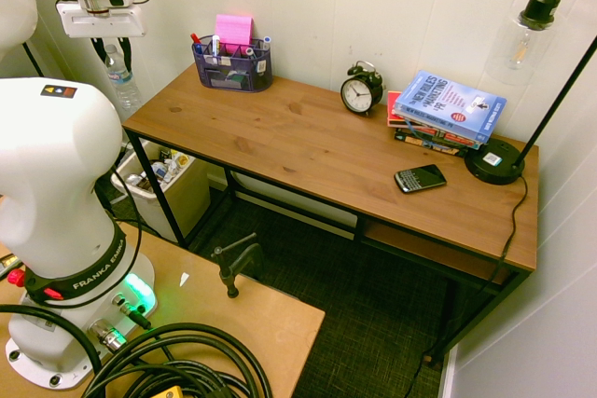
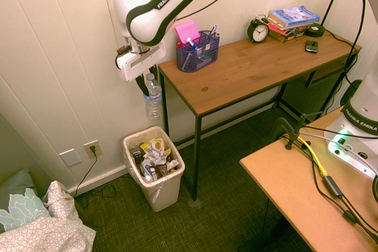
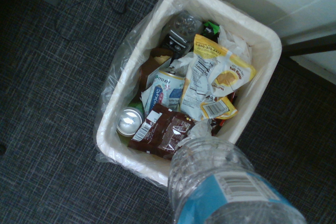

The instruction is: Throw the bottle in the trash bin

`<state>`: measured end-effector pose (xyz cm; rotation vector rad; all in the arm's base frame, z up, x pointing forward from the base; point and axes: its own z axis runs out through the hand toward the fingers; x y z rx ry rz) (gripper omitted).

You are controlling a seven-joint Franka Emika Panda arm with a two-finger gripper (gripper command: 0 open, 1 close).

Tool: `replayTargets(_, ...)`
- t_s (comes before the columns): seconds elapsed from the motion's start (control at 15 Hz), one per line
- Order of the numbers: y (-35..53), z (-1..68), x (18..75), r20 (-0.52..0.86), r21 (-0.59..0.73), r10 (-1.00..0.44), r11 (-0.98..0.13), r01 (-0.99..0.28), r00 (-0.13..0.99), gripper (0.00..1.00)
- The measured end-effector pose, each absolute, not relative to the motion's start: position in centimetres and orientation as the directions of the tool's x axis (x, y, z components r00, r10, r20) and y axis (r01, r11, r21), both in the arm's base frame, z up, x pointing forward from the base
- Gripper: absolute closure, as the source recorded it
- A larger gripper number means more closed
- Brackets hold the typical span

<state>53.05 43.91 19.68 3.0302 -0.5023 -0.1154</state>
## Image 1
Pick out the wooden lower desk shelf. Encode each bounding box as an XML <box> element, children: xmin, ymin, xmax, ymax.
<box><xmin>362</xmin><ymin>222</ymin><xmax>510</xmax><ymax>286</ymax></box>

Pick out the black metal clamp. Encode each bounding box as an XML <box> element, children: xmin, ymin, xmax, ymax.
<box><xmin>210</xmin><ymin>231</ymin><xmax>265</xmax><ymax>301</ymax></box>

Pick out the black yellow book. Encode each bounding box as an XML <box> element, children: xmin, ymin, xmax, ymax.
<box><xmin>393</xmin><ymin>129</ymin><xmax>470</xmax><ymax>158</ymax></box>

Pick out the white trash bin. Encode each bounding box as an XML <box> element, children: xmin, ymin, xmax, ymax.
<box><xmin>110</xmin><ymin>138</ymin><xmax>212</xmax><ymax>244</ymax></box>

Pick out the black keypad smartphone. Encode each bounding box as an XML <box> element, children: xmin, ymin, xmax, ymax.
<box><xmin>394</xmin><ymin>163</ymin><xmax>449</xmax><ymax>195</ymax></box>

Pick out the blue marketing book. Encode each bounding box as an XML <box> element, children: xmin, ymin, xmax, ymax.
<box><xmin>393</xmin><ymin>69</ymin><xmax>508</xmax><ymax>145</ymax></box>

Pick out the pink sticky note pad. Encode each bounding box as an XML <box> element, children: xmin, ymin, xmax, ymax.
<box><xmin>215</xmin><ymin>13</ymin><xmax>255</xmax><ymax>48</ymax></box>

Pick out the black mesh desk organizer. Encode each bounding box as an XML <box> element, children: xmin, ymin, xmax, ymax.
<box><xmin>191</xmin><ymin>38</ymin><xmax>275</xmax><ymax>94</ymax></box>

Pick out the red book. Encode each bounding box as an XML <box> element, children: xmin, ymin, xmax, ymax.
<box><xmin>386</xmin><ymin>90</ymin><xmax>481</xmax><ymax>151</ymax></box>

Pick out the black twin-bell alarm clock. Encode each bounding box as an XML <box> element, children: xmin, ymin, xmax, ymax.
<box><xmin>339</xmin><ymin>60</ymin><xmax>385</xmax><ymax>117</ymax></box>

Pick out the clear plastic water bottle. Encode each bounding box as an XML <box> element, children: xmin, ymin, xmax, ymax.
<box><xmin>103</xmin><ymin>43</ymin><xmax>144</xmax><ymax>113</ymax></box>

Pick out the thick black cable bundle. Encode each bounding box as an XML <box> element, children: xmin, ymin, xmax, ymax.
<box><xmin>0</xmin><ymin>303</ymin><xmax>274</xmax><ymax>398</ymax></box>

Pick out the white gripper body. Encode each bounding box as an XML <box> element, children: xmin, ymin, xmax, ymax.
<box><xmin>55</xmin><ymin>0</ymin><xmax>147</xmax><ymax>39</ymax></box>

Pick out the wooden desk with black frame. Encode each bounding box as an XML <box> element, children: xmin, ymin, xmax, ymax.
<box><xmin>121</xmin><ymin>124</ymin><xmax>537</xmax><ymax>369</ymax></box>

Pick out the black desk lamp glass shade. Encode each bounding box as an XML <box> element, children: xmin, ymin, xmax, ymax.
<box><xmin>464</xmin><ymin>0</ymin><xmax>597</xmax><ymax>186</ymax></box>

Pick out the black lamp power cord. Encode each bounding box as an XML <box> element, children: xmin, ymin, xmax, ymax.
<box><xmin>404</xmin><ymin>172</ymin><xmax>530</xmax><ymax>398</ymax></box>

